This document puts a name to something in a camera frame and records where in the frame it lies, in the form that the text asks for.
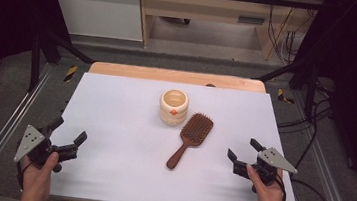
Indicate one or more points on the person's right hand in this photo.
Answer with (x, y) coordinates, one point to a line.
(265, 193)

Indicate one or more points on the aluminium rail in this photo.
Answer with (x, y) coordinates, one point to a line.
(2, 135)
(332, 183)

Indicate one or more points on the black metal stand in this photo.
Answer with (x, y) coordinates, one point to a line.
(36, 62)
(310, 90)

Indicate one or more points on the light wooden desk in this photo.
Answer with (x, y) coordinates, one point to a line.
(203, 7)

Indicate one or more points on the wooden table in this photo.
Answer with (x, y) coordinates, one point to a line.
(169, 75)

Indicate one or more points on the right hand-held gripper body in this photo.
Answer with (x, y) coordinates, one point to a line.
(274, 159)

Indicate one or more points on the yellow black tape strip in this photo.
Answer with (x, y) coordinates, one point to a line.
(282, 96)
(70, 73)

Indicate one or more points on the white board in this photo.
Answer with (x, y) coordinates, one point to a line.
(118, 174)

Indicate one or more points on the person's left hand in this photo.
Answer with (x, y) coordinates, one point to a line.
(37, 179)

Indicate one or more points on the white cabinet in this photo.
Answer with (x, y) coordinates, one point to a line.
(98, 11)

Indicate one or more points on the cream ribbed cup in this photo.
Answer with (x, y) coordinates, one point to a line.
(172, 115)

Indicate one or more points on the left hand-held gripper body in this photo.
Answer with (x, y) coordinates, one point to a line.
(30, 140)

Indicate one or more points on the brown wooden hairbrush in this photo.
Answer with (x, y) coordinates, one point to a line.
(197, 129)

